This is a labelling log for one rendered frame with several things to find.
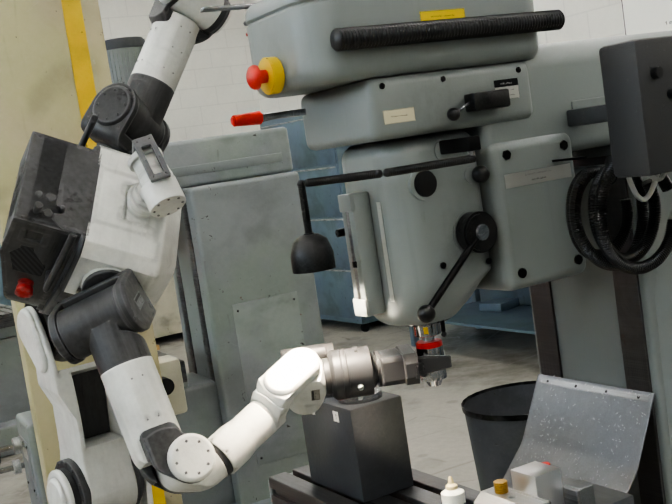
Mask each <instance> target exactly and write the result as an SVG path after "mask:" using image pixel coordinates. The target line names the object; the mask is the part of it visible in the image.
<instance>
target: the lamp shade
mask: <svg viewBox="0 0 672 504"><path fill-rule="evenodd" d="M290 259H291V265H292V271H293V274H307V273H314V272H320V271H325V270H329V269H333V268H335V267H336V265H335V258H334V251H333V249H332V247H331V245H330V243H329V241H328V239H327V238H326V237H325V236H323V235H321V234H319V233H314V232H312V233H307V234H305V233H304V234H303V235H301V236H299V237H298V238H297V239H296V240H295V241H294V242H293V243H292V250H291V256H290Z"/></svg>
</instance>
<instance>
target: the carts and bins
mask: <svg viewBox="0 0 672 504"><path fill-rule="evenodd" d="M535 385H536V381H525V382H517V383H510V384H505V385H500V386H495V387H491V388H488V389H484V390H481V391H479V392H476V393H474V394H472V395H470V396H468V397H466V398H465V399H464V400H463V401H462V403H461V407H462V411H463V413H464V414H465V418H466V423H467V428H468V433H469V437H470V442H471V447H472V452H473V457H474V461H475V466H476V471H477V476H478V481H479V486H480V490H481V491H483V490H486V489H489V488H491V487H494V484H493V482H494V481H495V480H497V479H503V478H504V476H505V474H506V472H507V470H508V468H509V466H510V464H511V462H512V460H513V459H514V457H515V455H516V453H517V451H518V449H519V447H520V445H521V442H522V439H523V436H524V432H525V427H526V423H527V419H528V415H529V410H530V406H531V402H532V398H533V393H534V389H535Z"/></svg>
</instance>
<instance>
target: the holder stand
mask: <svg viewBox="0 0 672 504"><path fill-rule="evenodd" d="M301 416H302V422H303V429H304V435H305V442H306V448H307V455H308V461H309V467H310V474H311V479H312V480H313V481H315V482H317V483H320V484H322V485H324V486H327V487H329V488H331V489H334V490H336V491H338V492H341V493H343V494H345V495H347V496H350V497H352V498H354V499H357V500H359V501H361V502H367V501H370V500H373V499H376V498H379V497H382V496H385V495H388V494H391V493H394V492H396V491H399V490H402V489H405V488H408V487H411V486H413V485H414V483H413V476H412V469H411V462H410V455H409V448H408V442H407V435H406V428H405V421H404V414H403V407H402V400H401V396H400V395H396V394H392V393H388V392H384V391H382V389H381V388H380V387H377V386H376V387H375V394H374V395H369V396H362V400H359V398H358V397H356V398H349V399H342V400H337V399H335V398H334V397H333V396H332V394H331V395H326V396H325V399H324V401H323V403H322V405H321V407H320V408H319V409H318V410H317V411H316V412H314V413H312V414H308V415H301Z"/></svg>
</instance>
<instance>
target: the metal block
mask: <svg viewBox="0 0 672 504"><path fill-rule="evenodd" d="M511 477H512V485H513V489H515V490H518V491H521V492H524V493H527V494H530V495H533V496H536V497H539V498H542V499H545V500H548V501H551V504H565V502H564V495H563V487H562V480H561V472H560V468H558V467H555V466H551V465H548V464H544V463H541V462H537V461H534V462H531V463H528V464H525V465H522V466H520V467H517V468H514V469H511Z"/></svg>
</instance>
